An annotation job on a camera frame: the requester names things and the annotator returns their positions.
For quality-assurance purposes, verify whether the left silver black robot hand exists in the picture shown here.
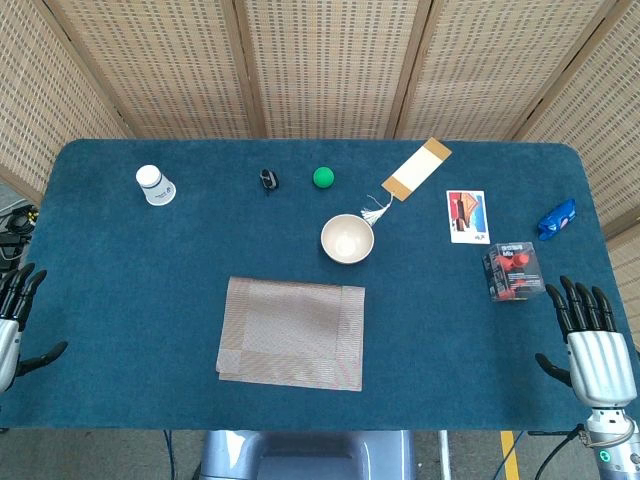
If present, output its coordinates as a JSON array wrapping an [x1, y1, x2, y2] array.
[[0, 263, 69, 396]]

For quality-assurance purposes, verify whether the white paper cup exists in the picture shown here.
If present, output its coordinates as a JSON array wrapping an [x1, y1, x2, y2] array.
[[134, 164, 177, 207]]

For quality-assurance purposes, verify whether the beige woven placemat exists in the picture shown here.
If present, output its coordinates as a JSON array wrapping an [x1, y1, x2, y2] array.
[[215, 276, 367, 392]]

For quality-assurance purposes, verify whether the blue snack packet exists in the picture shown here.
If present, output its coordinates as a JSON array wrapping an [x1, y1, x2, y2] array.
[[537, 198, 577, 239]]

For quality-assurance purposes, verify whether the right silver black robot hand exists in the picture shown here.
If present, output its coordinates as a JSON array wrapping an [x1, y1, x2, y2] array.
[[534, 275, 632, 410]]

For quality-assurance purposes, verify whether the blue table cloth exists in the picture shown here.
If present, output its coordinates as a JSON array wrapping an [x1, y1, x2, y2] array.
[[0, 138, 640, 432]]

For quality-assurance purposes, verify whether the bamboo folding screen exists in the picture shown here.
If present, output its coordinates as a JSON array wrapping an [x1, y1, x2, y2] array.
[[0, 0, 640, 346]]

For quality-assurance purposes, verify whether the small black clip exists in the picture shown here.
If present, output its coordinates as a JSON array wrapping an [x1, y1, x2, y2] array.
[[259, 168, 281, 196]]

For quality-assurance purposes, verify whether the white table leg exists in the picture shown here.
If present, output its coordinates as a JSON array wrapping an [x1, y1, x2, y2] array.
[[437, 429, 452, 480]]

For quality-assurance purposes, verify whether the blue-grey robot torso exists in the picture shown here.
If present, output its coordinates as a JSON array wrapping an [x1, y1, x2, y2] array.
[[199, 429, 417, 480]]

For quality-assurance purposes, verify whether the black cable bundle on floor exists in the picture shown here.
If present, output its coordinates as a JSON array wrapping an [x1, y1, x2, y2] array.
[[0, 203, 40, 274]]

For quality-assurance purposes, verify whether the picture postcard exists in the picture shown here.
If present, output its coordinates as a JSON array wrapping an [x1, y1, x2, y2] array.
[[445, 189, 492, 245]]

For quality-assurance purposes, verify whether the white bowl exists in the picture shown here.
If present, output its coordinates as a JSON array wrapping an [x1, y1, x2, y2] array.
[[320, 213, 376, 265]]

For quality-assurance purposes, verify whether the thin blue cable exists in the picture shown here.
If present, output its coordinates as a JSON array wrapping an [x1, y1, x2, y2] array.
[[162, 429, 176, 480]]

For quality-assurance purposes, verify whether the clear box with red contents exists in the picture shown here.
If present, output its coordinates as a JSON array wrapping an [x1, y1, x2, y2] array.
[[481, 241, 547, 303]]

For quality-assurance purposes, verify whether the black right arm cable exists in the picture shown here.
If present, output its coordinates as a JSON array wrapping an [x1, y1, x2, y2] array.
[[534, 424, 589, 480]]

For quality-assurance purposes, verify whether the cream bookmark with tassel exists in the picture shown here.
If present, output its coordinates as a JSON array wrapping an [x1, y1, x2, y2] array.
[[359, 137, 454, 227]]

